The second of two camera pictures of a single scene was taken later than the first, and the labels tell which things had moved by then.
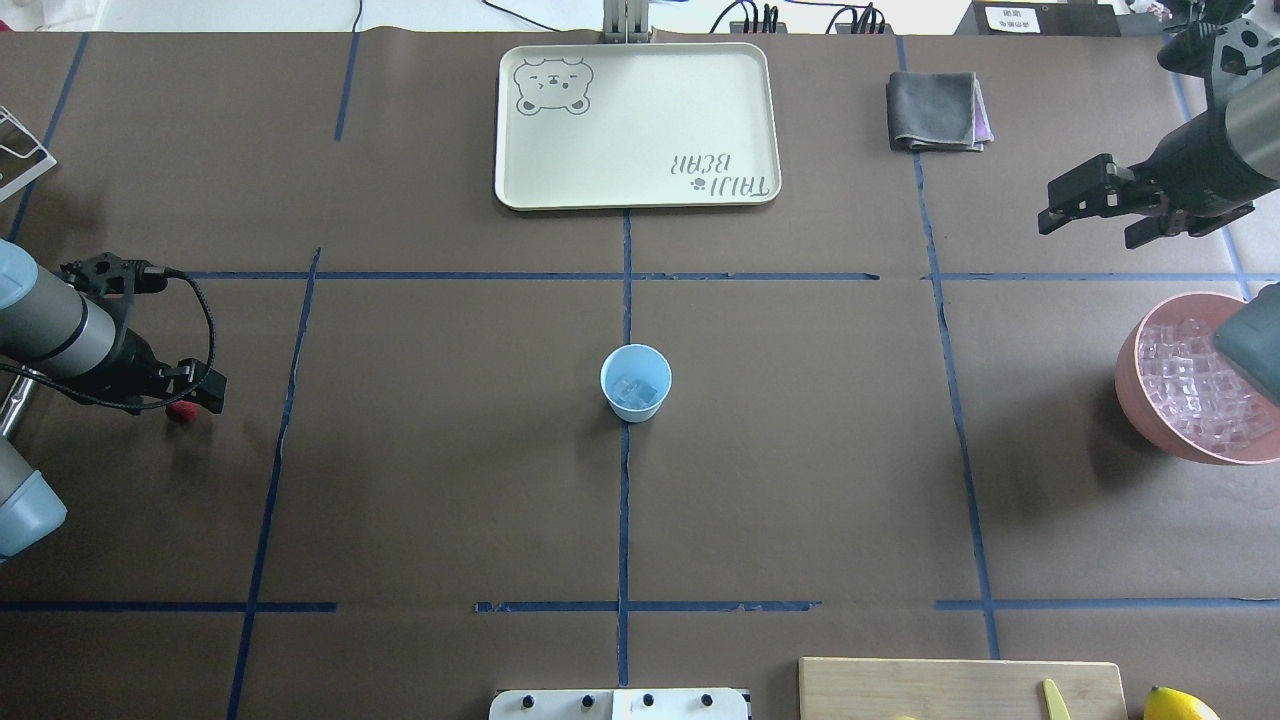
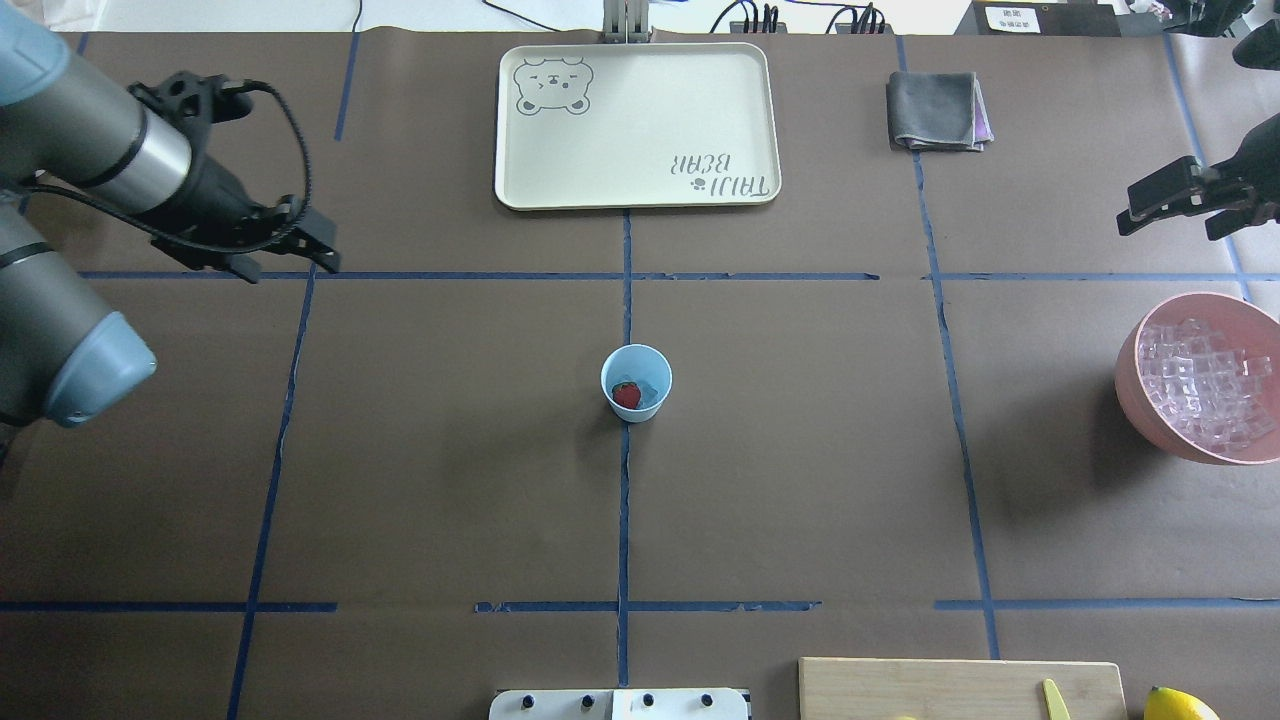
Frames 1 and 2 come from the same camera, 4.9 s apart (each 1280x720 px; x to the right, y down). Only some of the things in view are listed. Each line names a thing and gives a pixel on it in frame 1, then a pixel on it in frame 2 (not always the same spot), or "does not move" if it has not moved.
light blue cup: (635, 378) does not move
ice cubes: (632, 394) does not move
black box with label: (1042, 18) does not move
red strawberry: (182, 411) → (626, 394)
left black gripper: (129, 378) → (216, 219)
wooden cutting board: (836, 688) does not move
